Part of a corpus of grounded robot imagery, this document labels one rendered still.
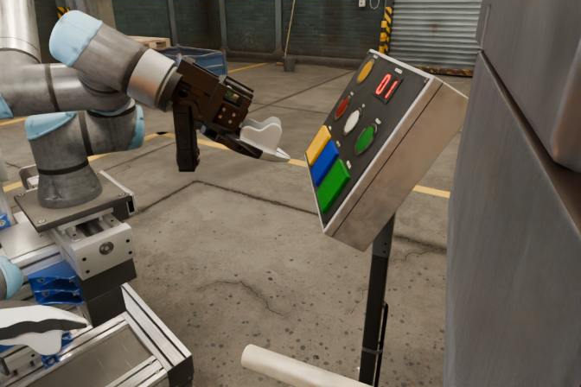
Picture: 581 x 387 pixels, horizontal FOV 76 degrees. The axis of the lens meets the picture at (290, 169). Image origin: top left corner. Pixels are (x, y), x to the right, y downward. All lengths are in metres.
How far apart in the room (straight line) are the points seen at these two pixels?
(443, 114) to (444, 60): 7.69
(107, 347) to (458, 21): 7.66
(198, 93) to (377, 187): 0.30
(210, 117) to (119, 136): 0.53
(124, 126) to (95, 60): 0.49
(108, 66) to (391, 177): 0.42
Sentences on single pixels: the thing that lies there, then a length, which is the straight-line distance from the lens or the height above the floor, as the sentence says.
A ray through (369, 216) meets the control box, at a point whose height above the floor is 0.99.
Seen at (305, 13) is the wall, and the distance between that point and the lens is 9.16.
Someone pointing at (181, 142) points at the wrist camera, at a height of 1.10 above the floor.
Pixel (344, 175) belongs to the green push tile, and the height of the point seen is 1.04.
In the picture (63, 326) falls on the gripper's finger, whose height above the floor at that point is 1.00.
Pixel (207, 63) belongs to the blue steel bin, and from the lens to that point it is 5.38.
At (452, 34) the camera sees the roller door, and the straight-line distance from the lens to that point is 8.19.
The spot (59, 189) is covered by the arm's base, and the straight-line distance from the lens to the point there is 1.09.
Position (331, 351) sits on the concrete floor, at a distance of 1.69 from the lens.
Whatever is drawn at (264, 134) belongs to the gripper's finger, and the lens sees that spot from 0.56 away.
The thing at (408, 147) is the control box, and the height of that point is 1.10.
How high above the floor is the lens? 1.29
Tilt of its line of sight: 24 degrees down
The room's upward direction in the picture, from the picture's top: straight up
